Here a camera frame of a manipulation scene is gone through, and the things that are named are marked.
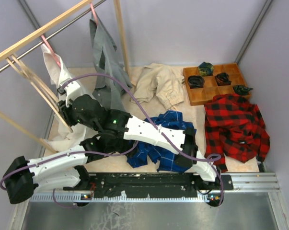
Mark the blue plaid shirt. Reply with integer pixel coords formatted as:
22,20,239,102
127,110,194,173

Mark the beige hanger front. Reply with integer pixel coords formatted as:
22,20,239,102
6,57,73,133

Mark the beige hanger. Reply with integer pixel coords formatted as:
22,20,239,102
11,54,59,108
6,57,73,133

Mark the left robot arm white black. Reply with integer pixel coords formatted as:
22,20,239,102
0,134,137,205

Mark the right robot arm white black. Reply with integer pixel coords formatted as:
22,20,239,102
58,94,222,190

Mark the white shirt on hanger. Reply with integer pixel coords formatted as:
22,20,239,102
41,44,97,152

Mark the grey shirt on hanger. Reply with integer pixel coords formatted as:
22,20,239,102
89,18,132,111

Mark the beige hanger back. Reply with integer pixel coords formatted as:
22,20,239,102
11,54,59,108

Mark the beige shirt on table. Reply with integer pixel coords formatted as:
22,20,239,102
131,63,185,110

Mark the pink hanger under white shirt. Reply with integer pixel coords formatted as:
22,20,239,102
41,35,61,68

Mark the pink hanger under grey shirt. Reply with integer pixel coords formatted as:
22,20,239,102
90,2,99,25

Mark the red black plaid shirt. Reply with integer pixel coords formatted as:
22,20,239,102
204,94,270,172

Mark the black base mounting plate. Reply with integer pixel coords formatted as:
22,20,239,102
63,172,220,198

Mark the black rolled cloth left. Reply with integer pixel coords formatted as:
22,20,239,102
188,75,205,89

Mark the black rolled cloth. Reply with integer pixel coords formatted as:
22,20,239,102
188,75,205,89
215,72,231,86

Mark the wooden compartment tray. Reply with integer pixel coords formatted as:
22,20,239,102
183,63,247,106

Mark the metal hanging rod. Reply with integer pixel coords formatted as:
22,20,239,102
0,0,106,73

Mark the green blue rolled cloth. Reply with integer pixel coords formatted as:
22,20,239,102
198,62,214,77

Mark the black rolled cloth middle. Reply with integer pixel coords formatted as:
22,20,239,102
215,72,231,86

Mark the dark rolled cloth right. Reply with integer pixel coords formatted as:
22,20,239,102
233,85,253,96

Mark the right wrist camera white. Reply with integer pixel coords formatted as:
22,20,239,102
57,81,82,107

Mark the wooden clothes rack frame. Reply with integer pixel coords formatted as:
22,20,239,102
0,0,130,153

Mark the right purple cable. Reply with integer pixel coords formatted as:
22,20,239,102
60,73,224,208

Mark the aluminium rail with cable duct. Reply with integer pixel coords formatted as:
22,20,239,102
28,172,280,207

